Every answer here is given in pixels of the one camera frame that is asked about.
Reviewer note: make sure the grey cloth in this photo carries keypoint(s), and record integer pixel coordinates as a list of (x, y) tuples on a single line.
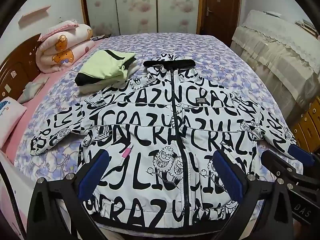
[(31, 90)]

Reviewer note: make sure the floral wardrobe doors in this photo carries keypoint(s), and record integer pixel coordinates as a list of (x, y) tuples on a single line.
[(135, 5)]

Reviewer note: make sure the pink lace-trimmed pillow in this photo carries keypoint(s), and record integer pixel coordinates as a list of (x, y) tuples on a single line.
[(55, 30)]

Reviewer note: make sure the purple floral fleece blanket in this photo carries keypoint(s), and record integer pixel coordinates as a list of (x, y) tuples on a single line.
[(200, 46)]

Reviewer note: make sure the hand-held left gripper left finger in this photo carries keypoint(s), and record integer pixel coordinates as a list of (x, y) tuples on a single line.
[(93, 175)]

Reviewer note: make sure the pink printed pillow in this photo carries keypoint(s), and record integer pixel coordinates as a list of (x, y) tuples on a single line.
[(10, 120)]

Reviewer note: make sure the pink bed sheet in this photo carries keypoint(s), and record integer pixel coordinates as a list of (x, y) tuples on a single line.
[(50, 85)]

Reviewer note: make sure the white black lettered jacket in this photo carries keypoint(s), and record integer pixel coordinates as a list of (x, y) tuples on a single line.
[(155, 130)]

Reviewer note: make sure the wooden drawer cabinet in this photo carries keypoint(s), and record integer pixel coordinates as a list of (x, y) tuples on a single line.
[(310, 125)]

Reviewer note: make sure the dark small object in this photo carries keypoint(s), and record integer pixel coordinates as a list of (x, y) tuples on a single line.
[(97, 38)]

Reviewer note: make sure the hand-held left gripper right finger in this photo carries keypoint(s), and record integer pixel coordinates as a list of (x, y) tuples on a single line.
[(227, 172)]

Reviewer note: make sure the brown wooden door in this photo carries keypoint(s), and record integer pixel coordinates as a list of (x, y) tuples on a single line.
[(220, 0)]

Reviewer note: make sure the wooden headboard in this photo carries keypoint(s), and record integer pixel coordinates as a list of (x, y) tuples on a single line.
[(17, 75)]

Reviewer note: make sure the rolled pink bear-print quilt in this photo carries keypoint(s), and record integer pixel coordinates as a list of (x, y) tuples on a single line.
[(62, 50)]

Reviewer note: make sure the folded light green clothes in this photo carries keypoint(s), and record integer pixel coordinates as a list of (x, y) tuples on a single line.
[(100, 67)]

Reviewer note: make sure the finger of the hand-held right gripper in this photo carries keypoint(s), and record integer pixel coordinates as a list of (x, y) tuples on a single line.
[(280, 161), (300, 153)]

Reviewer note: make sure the lace-covered furniture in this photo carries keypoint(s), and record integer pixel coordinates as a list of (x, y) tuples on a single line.
[(275, 55)]

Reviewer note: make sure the pink wall shelf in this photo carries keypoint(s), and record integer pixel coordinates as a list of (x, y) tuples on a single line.
[(35, 13)]

